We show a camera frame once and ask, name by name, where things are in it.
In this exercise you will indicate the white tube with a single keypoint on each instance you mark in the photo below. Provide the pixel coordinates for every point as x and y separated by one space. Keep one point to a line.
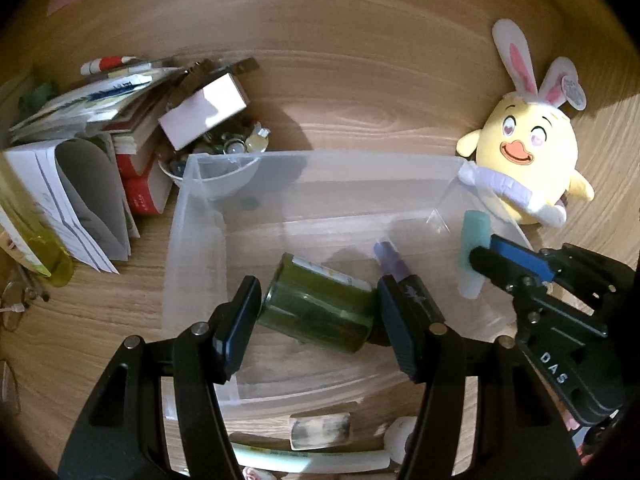
310 461

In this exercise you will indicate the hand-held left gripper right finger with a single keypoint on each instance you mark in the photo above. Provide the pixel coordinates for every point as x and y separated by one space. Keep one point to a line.
406 332

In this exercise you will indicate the eyeglasses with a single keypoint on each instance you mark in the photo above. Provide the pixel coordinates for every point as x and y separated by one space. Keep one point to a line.
37 292

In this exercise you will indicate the bowl of small items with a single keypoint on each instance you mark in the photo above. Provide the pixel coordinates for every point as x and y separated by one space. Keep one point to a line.
240 140

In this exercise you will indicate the red and white marker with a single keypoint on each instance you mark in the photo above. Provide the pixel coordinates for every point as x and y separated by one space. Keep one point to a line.
107 64

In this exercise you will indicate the clear plastic storage box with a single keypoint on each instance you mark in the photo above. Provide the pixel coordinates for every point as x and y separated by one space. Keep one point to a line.
310 200

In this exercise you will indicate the dark green jar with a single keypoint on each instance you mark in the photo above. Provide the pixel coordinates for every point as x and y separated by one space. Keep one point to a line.
315 310

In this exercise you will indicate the grey rectangular block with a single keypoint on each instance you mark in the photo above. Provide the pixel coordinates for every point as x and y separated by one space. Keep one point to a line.
320 430

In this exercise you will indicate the thick paperback book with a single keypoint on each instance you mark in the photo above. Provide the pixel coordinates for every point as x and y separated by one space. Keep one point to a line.
132 135

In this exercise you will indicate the white bowl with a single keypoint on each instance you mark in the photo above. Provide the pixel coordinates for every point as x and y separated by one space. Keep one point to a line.
220 180

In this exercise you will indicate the small white box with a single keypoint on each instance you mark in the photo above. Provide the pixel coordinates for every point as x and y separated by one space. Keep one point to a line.
205 110

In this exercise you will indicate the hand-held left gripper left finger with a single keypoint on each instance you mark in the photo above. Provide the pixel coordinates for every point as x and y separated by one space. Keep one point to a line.
234 332

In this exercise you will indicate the red book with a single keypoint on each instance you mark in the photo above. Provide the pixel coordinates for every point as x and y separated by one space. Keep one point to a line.
145 190

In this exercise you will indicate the yellow-green bottle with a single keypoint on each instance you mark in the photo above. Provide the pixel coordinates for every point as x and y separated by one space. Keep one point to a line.
35 240

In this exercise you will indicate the teal tube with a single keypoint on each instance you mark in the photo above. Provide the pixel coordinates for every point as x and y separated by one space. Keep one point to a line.
477 227

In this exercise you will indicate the yellow chick plush toy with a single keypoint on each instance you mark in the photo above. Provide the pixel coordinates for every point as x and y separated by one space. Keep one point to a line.
530 160

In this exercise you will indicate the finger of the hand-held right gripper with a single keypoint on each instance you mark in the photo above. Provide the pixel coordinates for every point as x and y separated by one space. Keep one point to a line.
522 255
500 267

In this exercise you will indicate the stack of booklets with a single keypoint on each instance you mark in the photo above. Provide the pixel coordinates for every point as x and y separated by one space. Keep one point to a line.
75 105

